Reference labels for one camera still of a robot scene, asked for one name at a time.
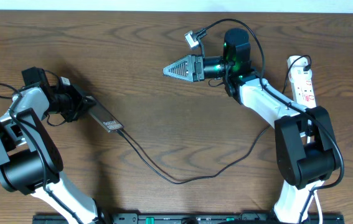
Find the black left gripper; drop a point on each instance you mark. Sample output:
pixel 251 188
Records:
pixel 81 102

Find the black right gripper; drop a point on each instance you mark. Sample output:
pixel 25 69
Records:
pixel 190 61

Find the Galaxy S25 Ultra smartphone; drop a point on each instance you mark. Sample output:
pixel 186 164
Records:
pixel 102 115

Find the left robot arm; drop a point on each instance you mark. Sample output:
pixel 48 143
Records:
pixel 30 162

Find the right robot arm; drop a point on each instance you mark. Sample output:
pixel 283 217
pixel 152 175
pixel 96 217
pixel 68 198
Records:
pixel 307 154

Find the white power strip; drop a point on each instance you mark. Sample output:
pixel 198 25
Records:
pixel 300 78

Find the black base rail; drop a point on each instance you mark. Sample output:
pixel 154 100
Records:
pixel 248 217

